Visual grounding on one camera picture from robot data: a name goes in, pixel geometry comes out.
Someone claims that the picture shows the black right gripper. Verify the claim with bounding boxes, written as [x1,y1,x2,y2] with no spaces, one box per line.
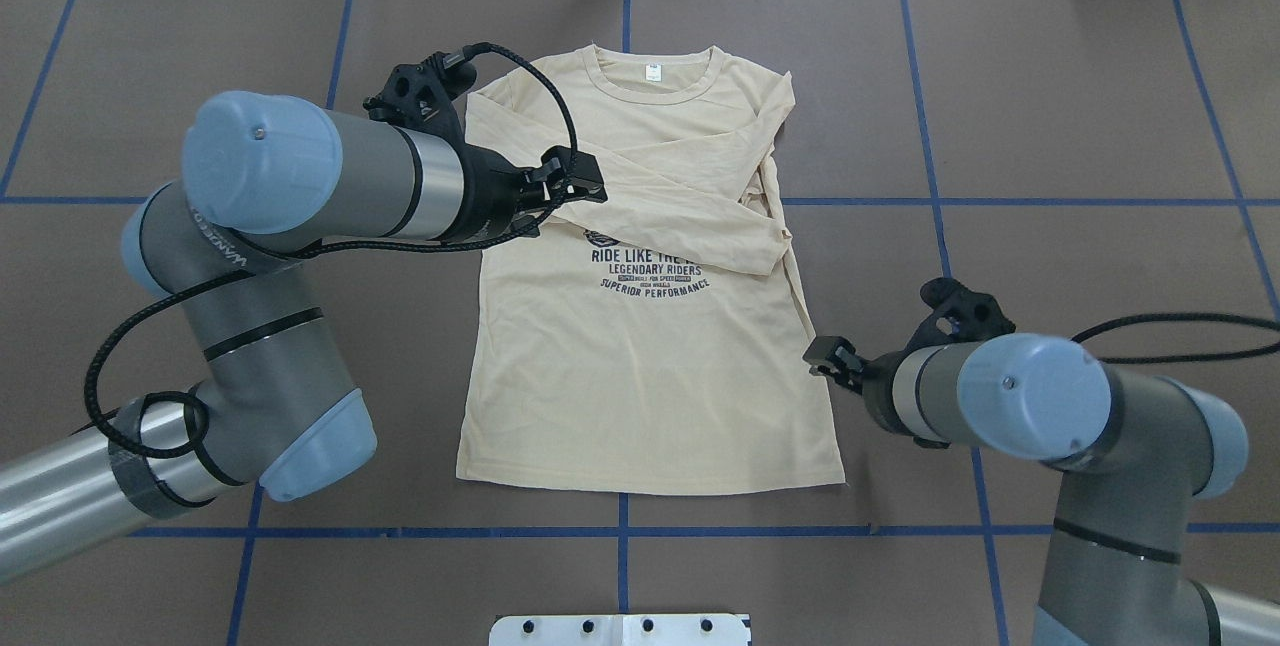
[803,336,913,436]

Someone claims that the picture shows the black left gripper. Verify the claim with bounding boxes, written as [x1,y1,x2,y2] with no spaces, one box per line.
[456,145,608,244]

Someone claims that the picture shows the beige long-sleeve printed shirt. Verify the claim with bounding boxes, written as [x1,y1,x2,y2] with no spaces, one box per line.
[454,45,845,496]

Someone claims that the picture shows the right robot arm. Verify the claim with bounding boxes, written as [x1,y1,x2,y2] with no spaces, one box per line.
[804,333,1279,645]

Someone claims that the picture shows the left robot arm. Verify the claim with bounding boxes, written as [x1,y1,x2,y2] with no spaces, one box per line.
[3,91,607,582]

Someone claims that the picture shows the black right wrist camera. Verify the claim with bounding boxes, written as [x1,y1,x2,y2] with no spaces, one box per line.
[908,278,1016,349]

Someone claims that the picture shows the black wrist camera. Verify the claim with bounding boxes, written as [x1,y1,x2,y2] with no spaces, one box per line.
[908,278,1016,349]
[362,49,477,132]

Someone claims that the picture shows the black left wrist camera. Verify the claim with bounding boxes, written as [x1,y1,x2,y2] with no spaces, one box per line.
[362,49,477,132]

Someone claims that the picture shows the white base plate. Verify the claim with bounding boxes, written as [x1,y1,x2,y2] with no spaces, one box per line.
[488,613,753,645]

